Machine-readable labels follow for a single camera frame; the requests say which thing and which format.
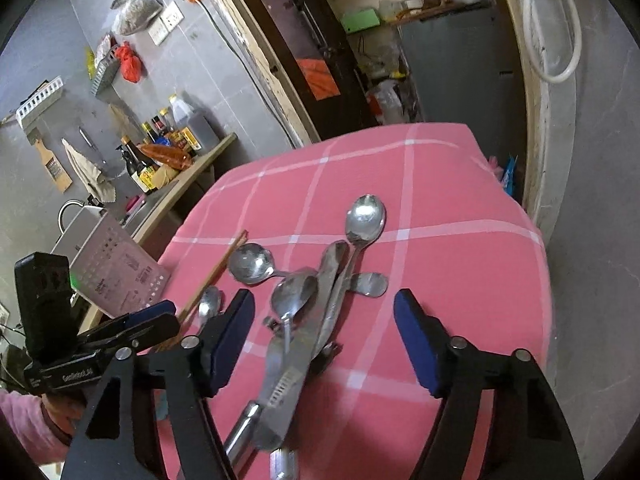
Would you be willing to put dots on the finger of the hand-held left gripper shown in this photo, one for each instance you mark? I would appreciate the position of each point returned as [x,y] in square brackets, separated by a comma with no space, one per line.
[150,311]
[155,332]

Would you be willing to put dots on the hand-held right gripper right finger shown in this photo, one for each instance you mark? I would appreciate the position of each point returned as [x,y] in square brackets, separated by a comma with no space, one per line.
[420,345]

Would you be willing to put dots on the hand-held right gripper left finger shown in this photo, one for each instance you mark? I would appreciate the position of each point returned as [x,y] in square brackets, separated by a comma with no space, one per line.
[235,340]

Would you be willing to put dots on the small steel spoon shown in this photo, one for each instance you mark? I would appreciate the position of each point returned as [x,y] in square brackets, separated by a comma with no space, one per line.
[210,301]

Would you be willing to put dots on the white perforated utensil holder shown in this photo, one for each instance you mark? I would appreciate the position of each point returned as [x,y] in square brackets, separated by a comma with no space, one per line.
[115,270]

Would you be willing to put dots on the wooden chopstick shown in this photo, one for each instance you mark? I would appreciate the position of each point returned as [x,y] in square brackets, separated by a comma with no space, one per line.
[220,265]
[212,280]

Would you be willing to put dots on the steel kitchen knife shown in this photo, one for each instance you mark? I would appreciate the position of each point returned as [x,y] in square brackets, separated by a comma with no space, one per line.
[287,385]

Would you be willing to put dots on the medium steel spoon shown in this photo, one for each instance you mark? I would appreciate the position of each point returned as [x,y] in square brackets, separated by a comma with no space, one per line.
[295,295]

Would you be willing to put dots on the short steel spoon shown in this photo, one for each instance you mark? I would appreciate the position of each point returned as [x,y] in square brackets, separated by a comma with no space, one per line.
[371,285]

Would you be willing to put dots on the round steel soup spoon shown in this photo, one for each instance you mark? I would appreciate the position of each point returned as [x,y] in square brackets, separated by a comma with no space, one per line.
[250,262]

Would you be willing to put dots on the steel table knife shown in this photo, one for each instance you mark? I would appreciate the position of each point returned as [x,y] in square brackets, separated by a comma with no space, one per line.
[332,262]

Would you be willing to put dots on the large steel spoon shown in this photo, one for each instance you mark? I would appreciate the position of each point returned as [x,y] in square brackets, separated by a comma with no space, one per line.
[365,220]

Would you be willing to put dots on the person's left forearm pink sleeve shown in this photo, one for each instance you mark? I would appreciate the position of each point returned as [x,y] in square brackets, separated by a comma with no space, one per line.
[22,425]

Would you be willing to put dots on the person's left hand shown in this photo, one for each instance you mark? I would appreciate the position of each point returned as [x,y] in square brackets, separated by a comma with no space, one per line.
[62,417]

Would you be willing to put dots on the pink checked tablecloth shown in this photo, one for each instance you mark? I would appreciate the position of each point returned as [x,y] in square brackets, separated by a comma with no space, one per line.
[450,260]

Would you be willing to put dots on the steel faucet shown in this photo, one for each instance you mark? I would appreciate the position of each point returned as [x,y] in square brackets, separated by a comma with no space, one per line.
[64,206]

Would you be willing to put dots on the steel utensil end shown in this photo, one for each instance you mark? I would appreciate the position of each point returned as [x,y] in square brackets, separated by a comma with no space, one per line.
[284,464]

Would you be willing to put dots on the dark soy sauce bottle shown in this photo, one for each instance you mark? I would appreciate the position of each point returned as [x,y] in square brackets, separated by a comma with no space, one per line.
[144,177]

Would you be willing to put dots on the tan sponge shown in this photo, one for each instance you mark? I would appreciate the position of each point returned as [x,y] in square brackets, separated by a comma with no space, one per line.
[165,176]

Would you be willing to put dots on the beige dish towel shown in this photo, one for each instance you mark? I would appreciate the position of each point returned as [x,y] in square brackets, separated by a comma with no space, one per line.
[87,170]

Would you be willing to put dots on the dark pump bottle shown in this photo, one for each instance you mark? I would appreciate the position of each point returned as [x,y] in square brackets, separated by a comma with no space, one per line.
[127,165]

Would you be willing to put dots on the orange snack packet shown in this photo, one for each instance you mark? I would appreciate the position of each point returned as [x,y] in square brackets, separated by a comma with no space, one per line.
[167,156]

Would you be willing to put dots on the beige kitchen counter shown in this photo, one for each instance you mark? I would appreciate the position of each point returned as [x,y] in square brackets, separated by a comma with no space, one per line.
[205,160]

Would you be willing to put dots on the hanging metal tool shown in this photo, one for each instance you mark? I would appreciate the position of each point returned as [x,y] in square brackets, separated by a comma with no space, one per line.
[85,137]

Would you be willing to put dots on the yellow-capped sauce bottle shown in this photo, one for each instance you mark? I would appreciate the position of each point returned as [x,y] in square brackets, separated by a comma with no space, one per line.
[148,132]

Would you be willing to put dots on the red-capped sauce bottle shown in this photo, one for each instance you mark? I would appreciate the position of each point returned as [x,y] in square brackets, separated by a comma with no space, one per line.
[159,125]

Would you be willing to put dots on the blue packet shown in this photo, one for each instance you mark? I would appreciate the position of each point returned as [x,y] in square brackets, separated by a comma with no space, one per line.
[510,175]

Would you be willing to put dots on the large dark oil jug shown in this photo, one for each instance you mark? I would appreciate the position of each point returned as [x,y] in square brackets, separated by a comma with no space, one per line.
[195,122]

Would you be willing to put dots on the yellow-capped vinegar bottle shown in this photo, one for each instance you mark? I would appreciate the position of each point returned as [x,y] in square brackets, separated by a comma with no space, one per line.
[166,117]

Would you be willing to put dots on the yellow packet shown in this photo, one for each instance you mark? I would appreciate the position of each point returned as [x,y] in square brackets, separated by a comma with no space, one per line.
[90,62]

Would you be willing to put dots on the white and red plastic bag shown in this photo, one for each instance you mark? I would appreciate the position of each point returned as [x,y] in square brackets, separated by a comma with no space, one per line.
[387,100]

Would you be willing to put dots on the grey fridge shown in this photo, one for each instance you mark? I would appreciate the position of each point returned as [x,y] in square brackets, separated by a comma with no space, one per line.
[450,65]

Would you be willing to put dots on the clear bag of grains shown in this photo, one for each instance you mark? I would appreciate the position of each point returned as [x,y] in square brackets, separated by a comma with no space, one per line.
[135,15]

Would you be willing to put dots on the dark door with flower prints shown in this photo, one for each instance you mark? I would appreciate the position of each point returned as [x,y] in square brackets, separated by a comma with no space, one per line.
[300,35]

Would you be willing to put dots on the green box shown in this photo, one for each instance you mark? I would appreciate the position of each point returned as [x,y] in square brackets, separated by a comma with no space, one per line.
[362,20]

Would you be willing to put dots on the white wall rack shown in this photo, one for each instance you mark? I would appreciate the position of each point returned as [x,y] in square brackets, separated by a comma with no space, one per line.
[40,100]

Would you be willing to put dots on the grey wall basket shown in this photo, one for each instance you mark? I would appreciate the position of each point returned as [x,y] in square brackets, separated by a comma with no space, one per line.
[105,76]

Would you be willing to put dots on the white wall socket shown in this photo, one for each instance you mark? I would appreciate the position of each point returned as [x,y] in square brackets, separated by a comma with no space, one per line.
[173,14]

